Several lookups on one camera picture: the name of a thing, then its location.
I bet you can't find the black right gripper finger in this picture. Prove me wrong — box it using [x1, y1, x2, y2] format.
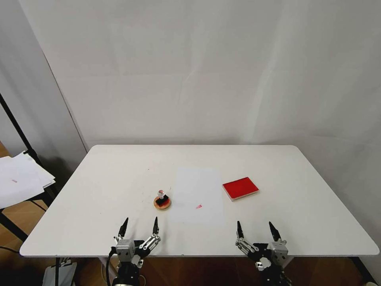
[235, 220, 259, 255]
[269, 221, 289, 245]

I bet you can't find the red square ink pad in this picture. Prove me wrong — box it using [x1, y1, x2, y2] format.
[222, 177, 260, 202]

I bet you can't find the round wooden ink pad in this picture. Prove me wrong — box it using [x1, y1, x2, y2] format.
[153, 196, 172, 211]

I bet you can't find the white paper sheet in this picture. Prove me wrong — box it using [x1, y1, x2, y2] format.
[169, 167, 225, 226]

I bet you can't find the white table leg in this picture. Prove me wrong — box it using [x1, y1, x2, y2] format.
[97, 257, 117, 282]

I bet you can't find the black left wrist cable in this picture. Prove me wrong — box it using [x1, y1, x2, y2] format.
[106, 246, 117, 286]

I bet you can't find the stack of white papers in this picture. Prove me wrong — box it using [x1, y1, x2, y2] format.
[0, 151, 56, 209]

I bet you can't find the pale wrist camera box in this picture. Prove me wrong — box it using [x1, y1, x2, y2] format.
[267, 240, 290, 265]
[115, 239, 135, 263]

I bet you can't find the grey floor device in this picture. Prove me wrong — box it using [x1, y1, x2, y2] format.
[41, 257, 77, 286]

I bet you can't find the clear-knob black stamp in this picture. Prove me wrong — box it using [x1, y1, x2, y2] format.
[157, 188, 170, 208]

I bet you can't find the black metal stand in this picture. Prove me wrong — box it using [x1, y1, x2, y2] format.
[0, 93, 57, 236]

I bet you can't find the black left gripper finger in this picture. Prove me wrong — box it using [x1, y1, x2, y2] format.
[113, 216, 130, 243]
[139, 216, 162, 251]

